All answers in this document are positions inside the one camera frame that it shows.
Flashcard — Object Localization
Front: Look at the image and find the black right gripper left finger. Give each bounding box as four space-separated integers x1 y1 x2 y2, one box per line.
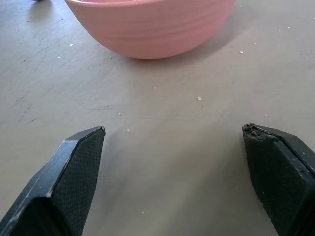
0 126 106 236

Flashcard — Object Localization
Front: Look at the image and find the pink ribbed bowl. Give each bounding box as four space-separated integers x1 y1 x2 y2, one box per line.
65 0 236 60

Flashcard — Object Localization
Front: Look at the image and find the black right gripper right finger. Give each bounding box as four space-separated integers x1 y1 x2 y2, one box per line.
241 122 315 236

